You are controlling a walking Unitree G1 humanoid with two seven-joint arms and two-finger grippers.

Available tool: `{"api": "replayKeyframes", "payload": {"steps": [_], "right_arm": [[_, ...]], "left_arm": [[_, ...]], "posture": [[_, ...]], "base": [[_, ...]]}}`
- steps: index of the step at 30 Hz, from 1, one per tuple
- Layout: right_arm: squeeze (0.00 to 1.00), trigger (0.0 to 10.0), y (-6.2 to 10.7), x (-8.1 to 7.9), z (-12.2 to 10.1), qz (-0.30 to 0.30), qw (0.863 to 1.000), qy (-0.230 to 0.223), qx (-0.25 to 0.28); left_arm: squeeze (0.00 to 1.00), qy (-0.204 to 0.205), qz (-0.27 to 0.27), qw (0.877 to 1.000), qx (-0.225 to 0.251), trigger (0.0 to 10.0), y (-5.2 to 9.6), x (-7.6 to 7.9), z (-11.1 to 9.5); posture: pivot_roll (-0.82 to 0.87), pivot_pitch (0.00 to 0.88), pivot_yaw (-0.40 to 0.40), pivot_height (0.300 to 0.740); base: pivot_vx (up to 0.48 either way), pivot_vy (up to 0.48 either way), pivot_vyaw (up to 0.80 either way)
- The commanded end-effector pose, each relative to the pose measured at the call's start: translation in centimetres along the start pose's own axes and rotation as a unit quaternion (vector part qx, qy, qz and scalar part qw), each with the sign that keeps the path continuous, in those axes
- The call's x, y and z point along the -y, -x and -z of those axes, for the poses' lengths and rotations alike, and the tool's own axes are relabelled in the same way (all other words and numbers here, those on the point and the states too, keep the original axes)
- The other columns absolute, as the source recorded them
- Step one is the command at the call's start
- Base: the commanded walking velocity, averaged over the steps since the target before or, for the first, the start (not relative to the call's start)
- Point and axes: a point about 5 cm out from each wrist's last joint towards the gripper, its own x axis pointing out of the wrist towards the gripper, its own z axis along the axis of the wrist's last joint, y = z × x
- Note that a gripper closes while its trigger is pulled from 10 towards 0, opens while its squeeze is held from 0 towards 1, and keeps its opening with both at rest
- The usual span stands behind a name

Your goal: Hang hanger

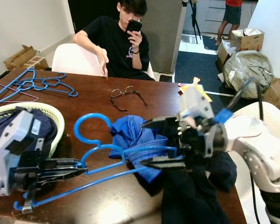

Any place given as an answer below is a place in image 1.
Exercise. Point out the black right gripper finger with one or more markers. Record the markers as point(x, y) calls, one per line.
point(163, 122)
point(165, 163)

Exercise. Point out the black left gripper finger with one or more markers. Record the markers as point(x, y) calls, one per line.
point(65, 173)
point(65, 163)

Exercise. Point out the blue shirt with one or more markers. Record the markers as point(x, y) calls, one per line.
point(135, 135)

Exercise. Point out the blue plastic hanger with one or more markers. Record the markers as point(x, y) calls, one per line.
point(77, 128)
point(14, 84)
point(46, 83)

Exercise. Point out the black garment with white print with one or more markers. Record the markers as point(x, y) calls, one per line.
point(186, 200)

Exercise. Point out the navy knit garment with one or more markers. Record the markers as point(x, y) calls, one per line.
point(2, 123)

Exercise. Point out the black smartphone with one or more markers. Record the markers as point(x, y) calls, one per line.
point(134, 25)

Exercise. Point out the thin purple hanger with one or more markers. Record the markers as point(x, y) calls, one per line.
point(30, 96)

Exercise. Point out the pale plastic laundry basket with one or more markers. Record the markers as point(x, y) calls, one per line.
point(58, 123)

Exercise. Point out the yellow packet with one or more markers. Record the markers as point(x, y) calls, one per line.
point(205, 93)

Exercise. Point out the black rimmed eyeglasses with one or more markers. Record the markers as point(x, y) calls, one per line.
point(115, 94)

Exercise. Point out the grey green plastic bag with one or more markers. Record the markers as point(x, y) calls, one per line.
point(249, 74)

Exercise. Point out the tilted open cardboard box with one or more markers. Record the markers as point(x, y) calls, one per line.
point(224, 52)

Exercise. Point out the person in black shirt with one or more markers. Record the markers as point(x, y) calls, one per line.
point(114, 44)

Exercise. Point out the plain cardboard box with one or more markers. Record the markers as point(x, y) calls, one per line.
point(279, 95)

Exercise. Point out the black tripod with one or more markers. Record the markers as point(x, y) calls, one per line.
point(195, 21)

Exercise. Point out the cardboard box with paper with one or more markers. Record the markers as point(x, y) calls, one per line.
point(252, 42)

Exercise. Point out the small open cardboard box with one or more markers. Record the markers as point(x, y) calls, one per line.
point(21, 57)

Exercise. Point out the person in red shirt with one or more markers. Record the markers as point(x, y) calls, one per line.
point(233, 14)

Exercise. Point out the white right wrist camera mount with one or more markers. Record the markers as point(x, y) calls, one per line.
point(196, 102)

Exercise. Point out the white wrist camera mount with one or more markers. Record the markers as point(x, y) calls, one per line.
point(18, 133)
point(196, 102)

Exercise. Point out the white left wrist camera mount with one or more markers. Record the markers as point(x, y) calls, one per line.
point(18, 133)

